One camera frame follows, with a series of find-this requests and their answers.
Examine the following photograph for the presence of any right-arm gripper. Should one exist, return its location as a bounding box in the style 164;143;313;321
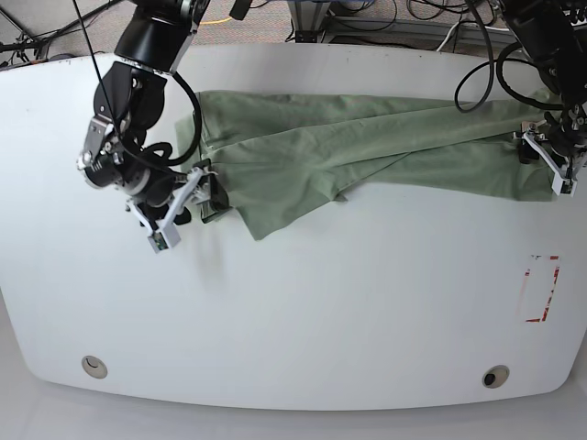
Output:
123;159;229;226

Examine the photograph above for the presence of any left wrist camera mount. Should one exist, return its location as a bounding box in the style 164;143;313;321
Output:
513;120;586;197

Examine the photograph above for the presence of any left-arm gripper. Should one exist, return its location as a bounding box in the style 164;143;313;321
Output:
517;114;586;174

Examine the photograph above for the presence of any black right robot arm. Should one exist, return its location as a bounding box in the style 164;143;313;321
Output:
78;1;230;226

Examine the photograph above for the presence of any red tape rectangle marking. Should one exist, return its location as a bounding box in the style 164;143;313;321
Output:
519;255;561;324

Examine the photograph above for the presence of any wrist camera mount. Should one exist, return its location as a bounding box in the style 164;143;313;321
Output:
126;165;217;253
513;120;586;197

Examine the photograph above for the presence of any left table grommet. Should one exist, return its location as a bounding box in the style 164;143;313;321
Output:
82;356;108;380

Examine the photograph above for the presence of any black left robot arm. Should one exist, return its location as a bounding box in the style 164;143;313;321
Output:
454;1;586;178

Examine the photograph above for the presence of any table grommet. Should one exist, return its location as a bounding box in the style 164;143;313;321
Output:
82;356;108;380
482;365;510;389

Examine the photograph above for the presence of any right table grommet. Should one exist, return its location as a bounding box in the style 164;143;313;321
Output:
482;365;510;389

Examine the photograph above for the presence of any green T-shirt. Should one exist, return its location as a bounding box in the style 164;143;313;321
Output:
175;91;555;240

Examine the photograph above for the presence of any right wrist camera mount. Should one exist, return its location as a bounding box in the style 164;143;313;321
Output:
126;165;217;253

